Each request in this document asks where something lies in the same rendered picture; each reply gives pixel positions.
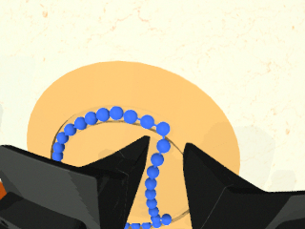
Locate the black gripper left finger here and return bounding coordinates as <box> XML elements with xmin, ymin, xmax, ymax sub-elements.
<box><xmin>0</xmin><ymin>136</ymin><xmax>152</xmax><ymax>229</ymax></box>

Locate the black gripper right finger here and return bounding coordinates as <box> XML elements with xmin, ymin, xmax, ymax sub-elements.
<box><xmin>182</xmin><ymin>142</ymin><xmax>305</xmax><ymax>229</ymax></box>

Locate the orange round bead board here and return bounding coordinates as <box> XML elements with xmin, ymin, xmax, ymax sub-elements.
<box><xmin>27</xmin><ymin>61</ymin><xmax>240</xmax><ymax>229</ymax></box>

